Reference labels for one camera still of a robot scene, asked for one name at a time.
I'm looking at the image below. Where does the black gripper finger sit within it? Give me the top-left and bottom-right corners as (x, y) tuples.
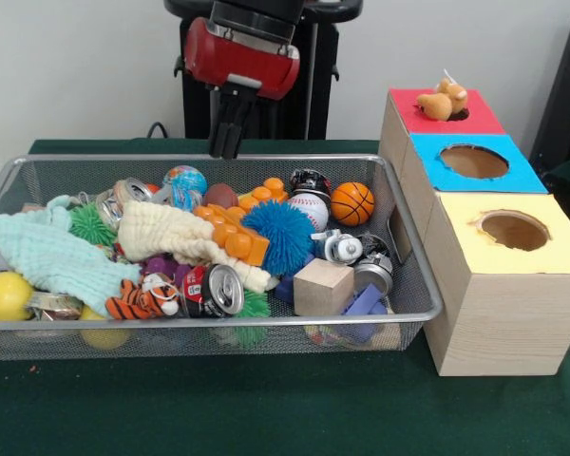
(208, 91), (237, 159)
(227, 94), (258, 160)

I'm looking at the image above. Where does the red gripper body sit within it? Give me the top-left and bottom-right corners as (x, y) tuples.
(183, 16), (301, 101)

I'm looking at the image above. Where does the orange striped tiger plush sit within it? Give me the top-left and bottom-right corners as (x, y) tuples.
(104, 273), (181, 320)

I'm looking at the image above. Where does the brown plush toy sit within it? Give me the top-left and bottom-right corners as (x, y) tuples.
(416, 78), (469, 123)

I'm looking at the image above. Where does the silver mesh bin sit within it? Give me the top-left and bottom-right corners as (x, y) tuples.
(0, 154), (444, 362)

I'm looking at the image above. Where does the wooden box with three holes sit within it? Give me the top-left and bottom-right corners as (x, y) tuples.
(378, 87), (570, 379)

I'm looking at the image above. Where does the orange building block toy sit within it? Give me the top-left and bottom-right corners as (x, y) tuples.
(193, 177), (290, 266)

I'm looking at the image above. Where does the white baseball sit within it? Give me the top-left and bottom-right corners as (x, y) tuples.
(286, 193), (329, 233)

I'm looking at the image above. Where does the cream knitted cloth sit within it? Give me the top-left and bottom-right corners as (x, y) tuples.
(117, 199), (279, 292)

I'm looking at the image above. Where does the blue spiky ball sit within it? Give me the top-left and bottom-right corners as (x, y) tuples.
(240, 199), (317, 276)

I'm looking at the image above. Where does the orange basketball toy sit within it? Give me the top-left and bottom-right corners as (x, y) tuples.
(331, 181), (376, 227)

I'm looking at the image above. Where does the red black soda can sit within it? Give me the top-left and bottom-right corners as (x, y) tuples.
(180, 263), (246, 319)

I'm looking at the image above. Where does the wooden cube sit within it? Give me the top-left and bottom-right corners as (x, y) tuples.
(293, 258), (356, 317)

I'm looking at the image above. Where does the mint green cloth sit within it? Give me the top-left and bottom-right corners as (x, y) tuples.
(0, 194), (143, 318)

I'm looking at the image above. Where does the yellow ball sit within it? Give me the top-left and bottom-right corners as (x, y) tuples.
(0, 272), (34, 322)

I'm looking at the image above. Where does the dark green table cloth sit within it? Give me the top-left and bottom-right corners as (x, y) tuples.
(0, 137), (570, 456)

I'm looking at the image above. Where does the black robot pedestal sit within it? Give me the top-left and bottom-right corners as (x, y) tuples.
(163, 0), (365, 141)

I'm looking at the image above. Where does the black cable loop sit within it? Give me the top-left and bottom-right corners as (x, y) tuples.
(146, 122), (186, 140)

